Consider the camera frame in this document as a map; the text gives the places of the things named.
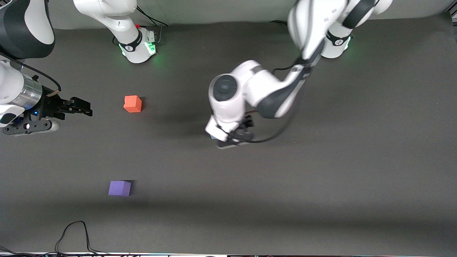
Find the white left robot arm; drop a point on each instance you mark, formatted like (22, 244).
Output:
(257, 85)

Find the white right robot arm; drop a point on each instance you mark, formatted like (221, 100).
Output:
(103, 10)

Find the aluminium frame rail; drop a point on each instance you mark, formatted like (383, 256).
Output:
(452, 12)

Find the orange foam block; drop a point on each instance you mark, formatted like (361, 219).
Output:
(132, 104)

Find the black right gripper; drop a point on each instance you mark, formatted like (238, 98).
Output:
(51, 106)

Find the purple foam block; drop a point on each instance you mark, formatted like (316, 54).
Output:
(119, 188)

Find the dark grey table mat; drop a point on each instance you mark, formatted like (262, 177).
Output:
(250, 196)

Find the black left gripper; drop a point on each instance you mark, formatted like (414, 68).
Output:
(247, 125)

